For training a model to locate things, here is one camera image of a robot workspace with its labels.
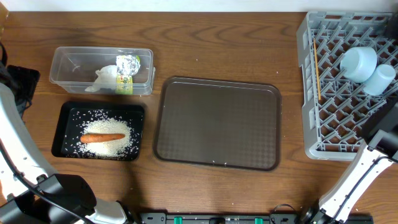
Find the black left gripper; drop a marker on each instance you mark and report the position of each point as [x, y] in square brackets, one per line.
[27, 79]

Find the light blue bowl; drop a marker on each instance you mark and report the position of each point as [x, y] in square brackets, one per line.
[359, 63]

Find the wooden chopstick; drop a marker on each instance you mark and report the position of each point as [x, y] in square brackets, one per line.
[316, 69]

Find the white tissue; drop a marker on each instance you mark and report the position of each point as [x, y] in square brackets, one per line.
[106, 79]

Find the orange carrot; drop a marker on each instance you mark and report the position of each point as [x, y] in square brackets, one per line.
[95, 138]

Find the yellow snack wrapper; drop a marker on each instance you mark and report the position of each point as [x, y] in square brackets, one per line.
[126, 67]

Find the pile of white rice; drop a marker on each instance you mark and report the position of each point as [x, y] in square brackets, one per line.
[102, 121]

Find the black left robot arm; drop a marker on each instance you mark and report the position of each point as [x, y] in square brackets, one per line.
[34, 190]

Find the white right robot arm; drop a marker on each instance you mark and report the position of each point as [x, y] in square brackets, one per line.
[377, 152]

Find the grey dishwasher rack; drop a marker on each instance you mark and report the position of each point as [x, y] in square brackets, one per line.
[332, 125]

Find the light blue cup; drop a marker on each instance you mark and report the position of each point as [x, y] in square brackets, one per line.
[379, 80]

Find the clear plastic bin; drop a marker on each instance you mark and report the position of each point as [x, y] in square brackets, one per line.
[73, 68]

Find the black plastic bin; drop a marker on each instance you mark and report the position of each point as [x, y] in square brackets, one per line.
[68, 106]

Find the brown serving tray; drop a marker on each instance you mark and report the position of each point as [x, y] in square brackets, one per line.
[219, 123]

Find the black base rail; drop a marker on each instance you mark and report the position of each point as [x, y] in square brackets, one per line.
[163, 218]

